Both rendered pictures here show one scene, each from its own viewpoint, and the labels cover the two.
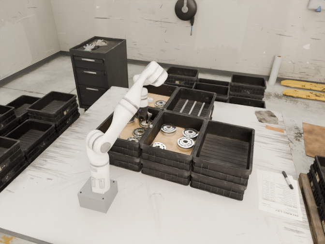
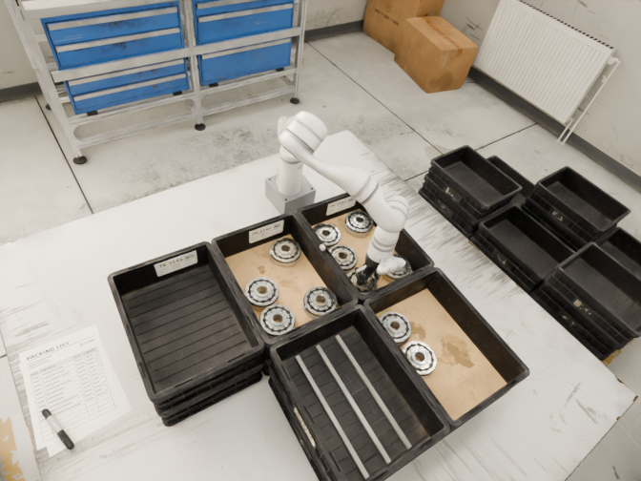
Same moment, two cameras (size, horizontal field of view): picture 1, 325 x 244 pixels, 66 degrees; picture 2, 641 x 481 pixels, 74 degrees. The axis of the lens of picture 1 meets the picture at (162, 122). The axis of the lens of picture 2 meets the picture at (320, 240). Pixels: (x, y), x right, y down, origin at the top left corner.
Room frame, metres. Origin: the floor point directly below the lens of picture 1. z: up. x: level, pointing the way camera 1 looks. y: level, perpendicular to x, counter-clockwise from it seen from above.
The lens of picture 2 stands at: (1.69, -0.65, 1.96)
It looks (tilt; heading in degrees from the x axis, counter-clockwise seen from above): 50 degrees down; 122
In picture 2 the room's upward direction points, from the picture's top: 11 degrees clockwise
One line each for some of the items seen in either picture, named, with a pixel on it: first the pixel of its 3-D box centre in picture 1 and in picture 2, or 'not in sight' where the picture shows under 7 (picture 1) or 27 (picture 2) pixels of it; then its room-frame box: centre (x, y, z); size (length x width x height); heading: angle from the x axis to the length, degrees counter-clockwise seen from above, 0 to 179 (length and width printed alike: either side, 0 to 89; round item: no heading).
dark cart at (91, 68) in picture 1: (103, 78); not in sight; (3.04, 0.79, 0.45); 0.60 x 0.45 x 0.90; 166
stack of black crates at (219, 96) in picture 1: (208, 107); not in sight; (2.50, -0.52, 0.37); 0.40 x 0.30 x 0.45; 75
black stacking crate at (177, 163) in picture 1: (174, 139); (281, 281); (1.22, -0.08, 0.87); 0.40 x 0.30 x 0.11; 162
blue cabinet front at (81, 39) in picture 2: not in sight; (126, 59); (-0.61, 0.54, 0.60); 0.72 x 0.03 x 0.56; 76
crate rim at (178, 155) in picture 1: (175, 132); (282, 271); (1.22, -0.08, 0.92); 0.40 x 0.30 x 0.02; 162
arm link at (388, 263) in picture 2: (143, 99); (384, 251); (1.43, 0.13, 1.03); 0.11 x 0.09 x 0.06; 157
